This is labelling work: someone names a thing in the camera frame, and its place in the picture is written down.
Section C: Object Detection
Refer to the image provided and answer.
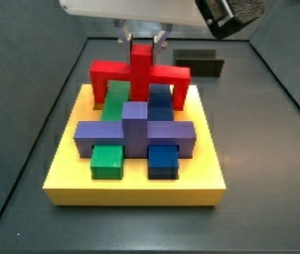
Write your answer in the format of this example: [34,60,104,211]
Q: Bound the red wooden three-legged block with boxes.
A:
[89,45,191,111]

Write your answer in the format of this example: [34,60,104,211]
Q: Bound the green wooden bar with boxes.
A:
[89,81,130,180]

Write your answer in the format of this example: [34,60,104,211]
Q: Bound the blue wooden bar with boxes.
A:
[147,84,179,180]

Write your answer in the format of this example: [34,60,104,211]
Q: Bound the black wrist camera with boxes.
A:
[195,0,265,40]

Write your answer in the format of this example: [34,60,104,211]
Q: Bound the black angled bracket holder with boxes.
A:
[172,50,225,77]

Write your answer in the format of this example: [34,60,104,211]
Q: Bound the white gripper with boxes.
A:
[59,0,206,64]

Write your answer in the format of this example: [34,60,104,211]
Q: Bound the purple wooden three-legged block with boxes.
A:
[73,102,197,159]

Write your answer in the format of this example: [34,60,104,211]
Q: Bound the yellow wooden base board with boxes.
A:
[43,84,226,206]

